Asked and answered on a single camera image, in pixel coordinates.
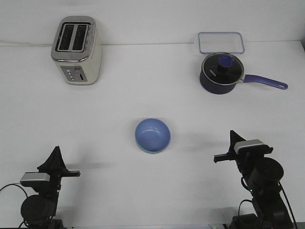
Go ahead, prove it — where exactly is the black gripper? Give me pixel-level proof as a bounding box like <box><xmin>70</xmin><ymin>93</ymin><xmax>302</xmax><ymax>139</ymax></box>
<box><xmin>213</xmin><ymin>130</ymin><xmax>273</xmax><ymax>164</ymax></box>
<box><xmin>25</xmin><ymin>146</ymin><xmax>81</xmax><ymax>177</ymax></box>

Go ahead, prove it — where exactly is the blue bowl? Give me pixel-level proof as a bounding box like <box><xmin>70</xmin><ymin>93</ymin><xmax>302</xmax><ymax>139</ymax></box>
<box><xmin>134</xmin><ymin>118</ymin><xmax>171</xmax><ymax>147</ymax></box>

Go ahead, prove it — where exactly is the green bowl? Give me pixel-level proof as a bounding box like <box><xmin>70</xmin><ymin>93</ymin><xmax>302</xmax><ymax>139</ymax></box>
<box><xmin>137</xmin><ymin>144</ymin><xmax>169</xmax><ymax>155</ymax></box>

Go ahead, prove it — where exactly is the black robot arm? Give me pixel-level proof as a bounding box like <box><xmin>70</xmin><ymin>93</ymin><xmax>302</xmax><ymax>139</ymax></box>
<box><xmin>213</xmin><ymin>130</ymin><xmax>297</xmax><ymax>229</ymax></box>
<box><xmin>20</xmin><ymin>146</ymin><xmax>81</xmax><ymax>229</ymax></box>

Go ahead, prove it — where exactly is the dark blue saucepan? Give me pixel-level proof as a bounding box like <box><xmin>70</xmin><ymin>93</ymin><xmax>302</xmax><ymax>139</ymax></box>
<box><xmin>200</xmin><ymin>65</ymin><xmax>288</xmax><ymax>94</ymax></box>

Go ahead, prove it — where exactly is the glass pot lid blue knob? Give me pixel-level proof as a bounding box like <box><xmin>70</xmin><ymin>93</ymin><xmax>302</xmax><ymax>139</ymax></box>
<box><xmin>202</xmin><ymin>52</ymin><xmax>244</xmax><ymax>85</ymax></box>

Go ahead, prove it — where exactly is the clear container lid blue rim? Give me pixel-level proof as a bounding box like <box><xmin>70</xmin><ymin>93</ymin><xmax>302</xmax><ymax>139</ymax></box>
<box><xmin>198</xmin><ymin>32</ymin><xmax>244</xmax><ymax>54</ymax></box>

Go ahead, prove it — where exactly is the cream and steel toaster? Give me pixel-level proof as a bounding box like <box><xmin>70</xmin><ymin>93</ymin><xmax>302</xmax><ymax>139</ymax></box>
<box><xmin>51</xmin><ymin>16</ymin><xmax>102</xmax><ymax>85</ymax></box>

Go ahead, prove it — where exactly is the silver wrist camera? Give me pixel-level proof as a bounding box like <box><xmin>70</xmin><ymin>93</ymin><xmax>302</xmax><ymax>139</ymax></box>
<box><xmin>234</xmin><ymin>139</ymin><xmax>264</xmax><ymax>154</ymax></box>
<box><xmin>20</xmin><ymin>172</ymin><xmax>50</xmax><ymax>187</ymax></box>

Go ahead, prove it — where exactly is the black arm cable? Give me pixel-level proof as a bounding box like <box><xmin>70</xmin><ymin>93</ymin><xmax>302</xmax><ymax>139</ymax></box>
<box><xmin>0</xmin><ymin>183</ymin><xmax>31</xmax><ymax>229</ymax></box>
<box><xmin>237</xmin><ymin>177</ymin><xmax>298</xmax><ymax>229</ymax></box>

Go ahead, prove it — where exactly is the white toaster power cord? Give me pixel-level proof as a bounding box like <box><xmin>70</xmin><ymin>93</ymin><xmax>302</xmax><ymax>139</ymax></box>
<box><xmin>0</xmin><ymin>41</ymin><xmax>54</xmax><ymax>47</ymax></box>

